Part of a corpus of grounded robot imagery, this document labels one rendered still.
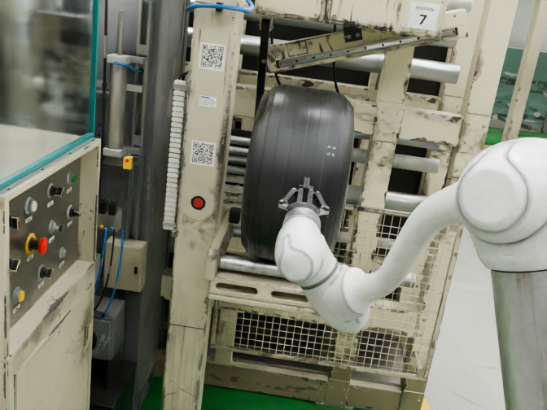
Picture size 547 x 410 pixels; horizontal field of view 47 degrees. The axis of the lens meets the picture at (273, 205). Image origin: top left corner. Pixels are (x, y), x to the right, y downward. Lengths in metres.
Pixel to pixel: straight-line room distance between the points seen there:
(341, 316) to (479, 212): 0.61
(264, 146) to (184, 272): 0.55
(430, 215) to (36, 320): 0.96
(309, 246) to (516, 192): 0.58
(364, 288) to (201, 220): 0.77
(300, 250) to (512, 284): 0.51
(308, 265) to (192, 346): 0.96
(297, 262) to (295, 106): 0.63
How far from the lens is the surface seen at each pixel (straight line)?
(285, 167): 1.72
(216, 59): 1.87
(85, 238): 1.89
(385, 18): 2.11
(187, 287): 2.08
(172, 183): 1.98
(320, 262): 1.33
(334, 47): 2.24
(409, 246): 1.23
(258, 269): 1.93
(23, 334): 1.56
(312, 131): 1.75
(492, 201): 0.86
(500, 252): 0.91
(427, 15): 2.12
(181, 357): 2.21
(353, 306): 1.38
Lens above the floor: 1.69
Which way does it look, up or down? 18 degrees down
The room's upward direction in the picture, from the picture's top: 8 degrees clockwise
